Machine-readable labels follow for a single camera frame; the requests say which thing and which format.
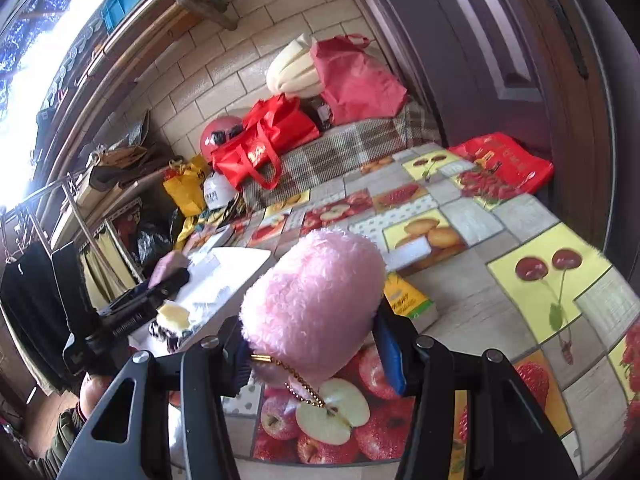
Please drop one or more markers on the red plastic bag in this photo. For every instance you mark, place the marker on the red plastic bag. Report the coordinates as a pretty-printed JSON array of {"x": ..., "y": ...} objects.
[{"x": 505, "y": 160}]

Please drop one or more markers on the yellow packets in rack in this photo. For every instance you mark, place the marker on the yellow packets in rack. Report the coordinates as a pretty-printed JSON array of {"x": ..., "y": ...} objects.
[{"x": 107, "y": 270}]

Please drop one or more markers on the yellow green carton box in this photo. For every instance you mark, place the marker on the yellow green carton box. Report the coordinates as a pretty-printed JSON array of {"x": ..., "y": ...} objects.
[{"x": 410, "y": 300}]

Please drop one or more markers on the yellow soft toy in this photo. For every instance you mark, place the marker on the yellow soft toy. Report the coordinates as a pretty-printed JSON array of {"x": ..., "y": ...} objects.
[{"x": 174, "y": 315}]

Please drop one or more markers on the plaid blanket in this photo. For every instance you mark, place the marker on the plaid blanket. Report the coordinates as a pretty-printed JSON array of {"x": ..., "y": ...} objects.
[{"x": 345, "y": 150}]

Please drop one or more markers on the pink red fabric bag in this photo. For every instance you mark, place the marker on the pink red fabric bag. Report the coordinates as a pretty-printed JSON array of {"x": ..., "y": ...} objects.
[{"x": 355, "y": 80}]

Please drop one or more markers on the red tote bag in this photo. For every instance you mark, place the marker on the red tote bag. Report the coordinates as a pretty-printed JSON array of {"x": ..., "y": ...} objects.
[{"x": 260, "y": 140}]

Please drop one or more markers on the fruit print tablecloth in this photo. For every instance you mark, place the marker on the fruit print tablecloth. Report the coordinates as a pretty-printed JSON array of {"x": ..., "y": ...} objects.
[{"x": 500, "y": 270}]

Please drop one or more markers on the dark purple door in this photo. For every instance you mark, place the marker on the dark purple door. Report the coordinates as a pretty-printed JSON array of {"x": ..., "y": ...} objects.
[{"x": 475, "y": 45}]

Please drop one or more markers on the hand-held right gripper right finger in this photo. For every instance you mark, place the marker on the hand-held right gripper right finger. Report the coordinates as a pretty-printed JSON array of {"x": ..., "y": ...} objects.
[{"x": 390, "y": 355}]

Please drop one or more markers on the bright window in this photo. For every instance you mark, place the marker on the bright window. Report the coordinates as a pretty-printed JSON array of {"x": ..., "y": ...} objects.
[{"x": 40, "y": 85}]

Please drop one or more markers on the person's left hand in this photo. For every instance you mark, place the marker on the person's left hand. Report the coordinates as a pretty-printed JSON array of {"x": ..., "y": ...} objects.
[{"x": 95, "y": 392}]

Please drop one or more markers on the small white printed box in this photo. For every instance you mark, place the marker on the small white printed box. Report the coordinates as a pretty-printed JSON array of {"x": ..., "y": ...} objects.
[{"x": 212, "y": 240}]

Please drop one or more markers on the black white patterned soft item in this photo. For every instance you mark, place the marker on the black white patterned soft item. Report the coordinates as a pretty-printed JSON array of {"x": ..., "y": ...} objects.
[{"x": 167, "y": 336}]

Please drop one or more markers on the cream ridged cushion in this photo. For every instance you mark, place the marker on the cream ridged cushion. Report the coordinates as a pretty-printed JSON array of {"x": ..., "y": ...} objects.
[{"x": 292, "y": 72}]

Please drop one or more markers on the pink fluffy plush toy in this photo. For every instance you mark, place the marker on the pink fluffy plush toy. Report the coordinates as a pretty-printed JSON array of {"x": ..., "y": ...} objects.
[{"x": 310, "y": 300}]

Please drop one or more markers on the red helmet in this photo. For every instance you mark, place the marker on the red helmet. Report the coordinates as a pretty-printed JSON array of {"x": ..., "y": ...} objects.
[{"x": 217, "y": 132}]

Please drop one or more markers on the pile of cardboard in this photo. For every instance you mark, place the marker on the pile of cardboard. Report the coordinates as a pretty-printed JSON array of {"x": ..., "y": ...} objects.
[{"x": 125, "y": 160}]

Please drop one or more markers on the black plastic bag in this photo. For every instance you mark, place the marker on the black plastic bag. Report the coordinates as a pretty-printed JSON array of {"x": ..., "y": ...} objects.
[{"x": 152, "y": 242}]

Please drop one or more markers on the black hanging cloth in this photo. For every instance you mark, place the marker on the black hanging cloth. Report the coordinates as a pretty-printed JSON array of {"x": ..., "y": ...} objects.
[{"x": 30, "y": 305}]

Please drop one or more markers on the metal storage rack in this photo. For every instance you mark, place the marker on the metal storage rack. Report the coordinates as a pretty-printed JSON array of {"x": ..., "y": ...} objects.
[{"x": 75, "y": 210}]

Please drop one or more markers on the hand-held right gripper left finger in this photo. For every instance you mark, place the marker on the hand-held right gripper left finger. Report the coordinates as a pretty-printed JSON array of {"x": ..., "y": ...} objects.
[{"x": 227, "y": 360}]

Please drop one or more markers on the white jar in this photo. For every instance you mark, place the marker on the white jar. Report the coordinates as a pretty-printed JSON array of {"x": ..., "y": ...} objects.
[{"x": 217, "y": 192}]

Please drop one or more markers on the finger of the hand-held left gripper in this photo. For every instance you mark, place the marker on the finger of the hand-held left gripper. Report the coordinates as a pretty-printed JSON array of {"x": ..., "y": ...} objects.
[{"x": 170, "y": 284}]

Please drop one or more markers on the white shallow cardboard box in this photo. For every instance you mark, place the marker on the white shallow cardboard box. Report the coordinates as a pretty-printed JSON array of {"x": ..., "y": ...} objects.
[{"x": 230, "y": 280}]

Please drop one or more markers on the yellow shopping bag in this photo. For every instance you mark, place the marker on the yellow shopping bag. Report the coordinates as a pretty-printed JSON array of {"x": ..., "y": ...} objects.
[{"x": 185, "y": 190}]

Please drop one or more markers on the yellow black patterned packet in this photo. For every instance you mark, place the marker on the yellow black patterned packet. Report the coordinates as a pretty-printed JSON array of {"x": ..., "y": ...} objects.
[{"x": 227, "y": 212}]

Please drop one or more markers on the dark glass jar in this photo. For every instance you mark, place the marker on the dark glass jar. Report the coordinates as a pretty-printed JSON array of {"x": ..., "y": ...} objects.
[{"x": 320, "y": 112}]

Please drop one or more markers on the person's left forearm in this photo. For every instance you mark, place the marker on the person's left forearm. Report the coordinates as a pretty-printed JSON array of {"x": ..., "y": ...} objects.
[{"x": 60, "y": 445}]

